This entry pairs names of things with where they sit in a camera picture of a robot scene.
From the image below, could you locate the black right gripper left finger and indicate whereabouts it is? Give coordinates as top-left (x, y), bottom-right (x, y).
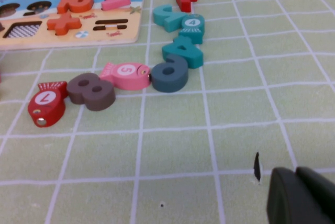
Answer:
top-left (266, 167), bottom-right (333, 224)

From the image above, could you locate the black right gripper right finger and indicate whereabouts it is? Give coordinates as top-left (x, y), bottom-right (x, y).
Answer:
top-left (295, 166), bottom-right (335, 224)

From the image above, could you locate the dark blue number nine piece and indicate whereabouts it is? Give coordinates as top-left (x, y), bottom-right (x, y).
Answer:
top-left (150, 54), bottom-right (189, 93)

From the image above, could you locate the teal number four piece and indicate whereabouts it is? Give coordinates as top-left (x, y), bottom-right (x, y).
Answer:
top-left (161, 35), bottom-right (204, 70)

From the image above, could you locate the teal number two piece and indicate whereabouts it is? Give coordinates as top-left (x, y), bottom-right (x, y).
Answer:
top-left (152, 4), bottom-right (188, 32)

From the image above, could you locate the brown number eight piece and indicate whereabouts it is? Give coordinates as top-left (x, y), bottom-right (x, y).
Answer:
top-left (66, 72), bottom-right (116, 111)

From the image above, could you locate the red number seven piece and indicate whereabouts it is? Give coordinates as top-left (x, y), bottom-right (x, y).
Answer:
top-left (175, 0), bottom-right (199, 13)

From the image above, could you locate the blue wooden puzzle board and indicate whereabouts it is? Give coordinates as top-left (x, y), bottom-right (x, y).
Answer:
top-left (0, 0), bottom-right (147, 51)

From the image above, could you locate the pink greater-than sign piece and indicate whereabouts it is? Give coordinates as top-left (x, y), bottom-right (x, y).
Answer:
top-left (101, 0), bottom-right (131, 12)

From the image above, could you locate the orange plus sign piece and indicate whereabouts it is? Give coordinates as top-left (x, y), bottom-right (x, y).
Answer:
top-left (46, 12), bottom-right (82, 36)

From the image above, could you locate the orange number ten piece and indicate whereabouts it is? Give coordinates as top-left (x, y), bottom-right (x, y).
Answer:
top-left (57, 0), bottom-right (95, 15)

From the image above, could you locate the green grid table mat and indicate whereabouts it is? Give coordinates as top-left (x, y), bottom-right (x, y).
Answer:
top-left (0, 0), bottom-right (335, 224)

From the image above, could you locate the teal fish number four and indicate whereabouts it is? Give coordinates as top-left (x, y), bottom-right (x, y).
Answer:
top-left (178, 14), bottom-right (206, 45)

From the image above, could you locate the pink fish number five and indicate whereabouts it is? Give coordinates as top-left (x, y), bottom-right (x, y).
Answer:
top-left (99, 61), bottom-right (151, 91)

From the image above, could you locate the red fish number seven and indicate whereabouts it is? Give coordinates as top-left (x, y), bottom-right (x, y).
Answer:
top-left (27, 81), bottom-right (69, 128)

